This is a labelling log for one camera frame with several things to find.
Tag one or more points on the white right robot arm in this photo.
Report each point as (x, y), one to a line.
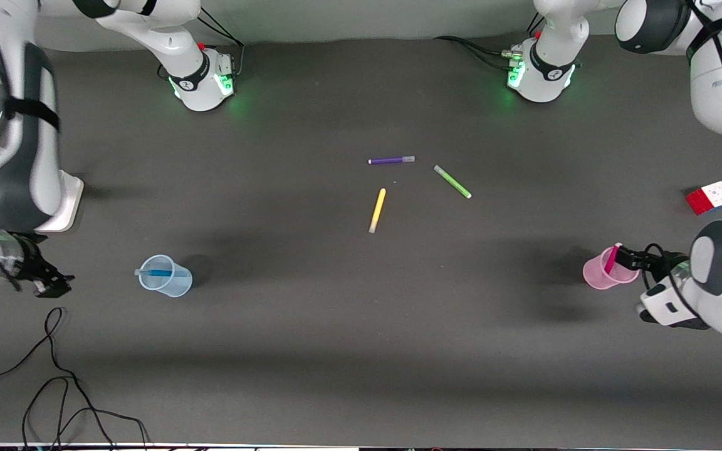
(16, 156)

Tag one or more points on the green marker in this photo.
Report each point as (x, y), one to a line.
(452, 181)

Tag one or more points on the yellow marker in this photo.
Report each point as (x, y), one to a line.
(377, 210)

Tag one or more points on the dark grey table mat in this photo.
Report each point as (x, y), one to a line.
(361, 351)

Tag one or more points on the Rubik's cube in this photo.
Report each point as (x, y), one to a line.
(711, 197)

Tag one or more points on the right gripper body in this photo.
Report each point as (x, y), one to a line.
(34, 265)

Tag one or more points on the blue marker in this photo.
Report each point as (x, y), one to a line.
(154, 273)

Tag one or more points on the translucent pink cup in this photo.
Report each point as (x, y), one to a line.
(599, 275)

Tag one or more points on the pink marker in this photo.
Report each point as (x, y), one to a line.
(612, 258)

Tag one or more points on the translucent blue cup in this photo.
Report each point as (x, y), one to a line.
(170, 285)

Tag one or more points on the white stand with base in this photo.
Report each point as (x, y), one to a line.
(71, 203)

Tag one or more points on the purple marker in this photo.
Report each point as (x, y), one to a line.
(391, 160)

